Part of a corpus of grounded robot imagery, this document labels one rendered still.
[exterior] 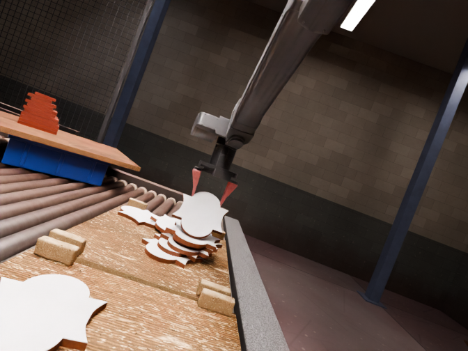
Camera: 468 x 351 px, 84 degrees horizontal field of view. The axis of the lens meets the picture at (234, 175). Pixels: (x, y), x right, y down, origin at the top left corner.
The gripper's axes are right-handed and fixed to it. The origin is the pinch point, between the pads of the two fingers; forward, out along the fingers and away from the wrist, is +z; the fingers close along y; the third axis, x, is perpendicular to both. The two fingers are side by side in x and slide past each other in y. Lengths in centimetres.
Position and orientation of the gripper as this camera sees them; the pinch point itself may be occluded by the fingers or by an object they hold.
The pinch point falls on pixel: (207, 199)
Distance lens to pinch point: 69.9
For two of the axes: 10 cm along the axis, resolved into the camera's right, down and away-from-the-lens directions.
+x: 0.8, 0.5, -10.0
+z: -3.5, 9.4, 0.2
